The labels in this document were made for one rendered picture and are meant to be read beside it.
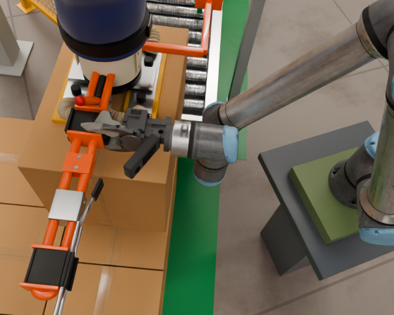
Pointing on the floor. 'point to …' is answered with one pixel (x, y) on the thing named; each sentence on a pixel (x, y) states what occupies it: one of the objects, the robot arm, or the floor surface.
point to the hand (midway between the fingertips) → (87, 135)
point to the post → (256, 12)
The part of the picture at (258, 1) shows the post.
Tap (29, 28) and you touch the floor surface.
